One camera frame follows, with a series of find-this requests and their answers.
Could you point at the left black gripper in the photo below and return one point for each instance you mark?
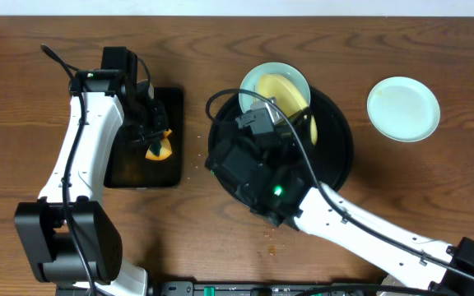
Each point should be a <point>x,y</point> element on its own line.
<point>153,136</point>

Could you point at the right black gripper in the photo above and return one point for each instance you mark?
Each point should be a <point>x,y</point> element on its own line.
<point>288,127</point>

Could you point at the green and yellow sponge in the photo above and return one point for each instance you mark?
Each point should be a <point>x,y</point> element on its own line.
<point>160,147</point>

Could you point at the yellow plate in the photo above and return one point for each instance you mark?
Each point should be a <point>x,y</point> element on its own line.
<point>282,92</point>

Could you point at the light blue plate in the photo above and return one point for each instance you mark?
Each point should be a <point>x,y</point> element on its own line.
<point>251,81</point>
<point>403,109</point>

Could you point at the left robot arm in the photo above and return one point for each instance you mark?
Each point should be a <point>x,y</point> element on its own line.
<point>67,237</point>

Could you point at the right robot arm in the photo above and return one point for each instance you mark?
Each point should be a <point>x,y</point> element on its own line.
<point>415,261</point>

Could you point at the round black tray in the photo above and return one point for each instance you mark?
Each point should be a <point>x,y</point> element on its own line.
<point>273,183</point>

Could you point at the black rectangular tray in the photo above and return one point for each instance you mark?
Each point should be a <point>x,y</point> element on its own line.
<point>129,168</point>

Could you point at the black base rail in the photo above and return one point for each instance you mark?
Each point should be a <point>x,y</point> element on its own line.
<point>187,288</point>

